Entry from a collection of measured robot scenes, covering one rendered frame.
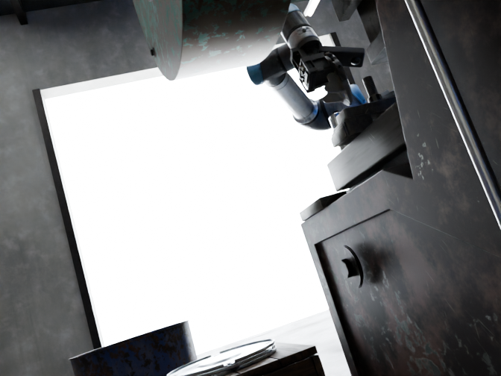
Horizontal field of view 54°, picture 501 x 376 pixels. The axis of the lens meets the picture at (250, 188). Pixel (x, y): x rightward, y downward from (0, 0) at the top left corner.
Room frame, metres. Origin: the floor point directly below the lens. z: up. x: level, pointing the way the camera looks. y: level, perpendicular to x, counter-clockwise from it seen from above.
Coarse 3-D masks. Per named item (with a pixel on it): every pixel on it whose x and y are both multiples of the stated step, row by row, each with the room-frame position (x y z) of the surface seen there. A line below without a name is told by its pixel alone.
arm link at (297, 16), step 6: (294, 6) 1.19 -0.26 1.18; (288, 12) 1.17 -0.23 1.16; (294, 12) 1.18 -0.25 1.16; (300, 12) 1.19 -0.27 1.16; (288, 18) 1.17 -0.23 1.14; (294, 18) 1.17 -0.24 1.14; (300, 18) 1.17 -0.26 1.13; (288, 24) 1.17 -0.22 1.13; (294, 24) 1.16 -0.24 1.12; (300, 24) 1.16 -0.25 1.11; (306, 24) 1.16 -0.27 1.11; (282, 30) 1.19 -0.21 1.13; (288, 30) 1.17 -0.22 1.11; (294, 30) 1.16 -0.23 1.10; (288, 36) 1.17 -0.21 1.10
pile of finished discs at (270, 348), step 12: (240, 348) 1.43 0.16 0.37; (252, 348) 1.34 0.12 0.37; (264, 348) 1.24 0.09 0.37; (276, 348) 1.31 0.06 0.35; (204, 360) 1.41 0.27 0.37; (216, 360) 1.27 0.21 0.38; (228, 360) 1.25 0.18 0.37; (240, 360) 1.19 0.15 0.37; (252, 360) 1.21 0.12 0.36; (180, 372) 1.32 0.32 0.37; (192, 372) 1.24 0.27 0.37; (204, 372) 1.18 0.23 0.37; (216, 372) 1.18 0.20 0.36; (228, 372) 1.18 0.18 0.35
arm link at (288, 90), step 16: (256, 64) 1.31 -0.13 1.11; (272, 64) 1.30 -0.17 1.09; (256, 80) 1.33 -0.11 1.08; (272, 80) 1.35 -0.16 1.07; (288, 80) 1.39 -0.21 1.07; (288, 96) 1.45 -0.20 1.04; (304, 96) 1.52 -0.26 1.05; (304, 112) 1.57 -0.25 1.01; (320, 112) 1.63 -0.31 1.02; (320, 128) 1.67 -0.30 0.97
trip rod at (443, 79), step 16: (416, 0) 0.48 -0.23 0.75; (416, 16) 0.48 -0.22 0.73; (432, 32) 0.48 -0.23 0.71; (432, 48) 0.48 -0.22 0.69; (432, 64) 0.48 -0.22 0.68; (448, 80) 0.48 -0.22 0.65; (448, 96) 0.48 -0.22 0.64; (464, 112) 0.48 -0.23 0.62; (464, 128) 0.48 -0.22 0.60; (480, 144) 0.48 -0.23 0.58; (480, 160) 0.48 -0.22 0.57; (480, 176) 0.48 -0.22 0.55; (496, 192) 0.48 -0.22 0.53; (496, 208) 0.48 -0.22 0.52
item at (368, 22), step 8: (368, 0) 0.89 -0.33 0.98; (360, 8) 0.92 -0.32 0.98; (368, 8) 0.90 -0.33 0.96; (376, 8) 0.87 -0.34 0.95; (360, 16) 0.93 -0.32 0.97; (368, 16) 0.91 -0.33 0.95; (376, 16) 0.88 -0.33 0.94; (368, 24) 0.91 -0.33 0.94; (376, 24) 0.89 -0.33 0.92; (368, 32) 0.92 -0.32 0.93; (376, 32) 0.90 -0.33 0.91
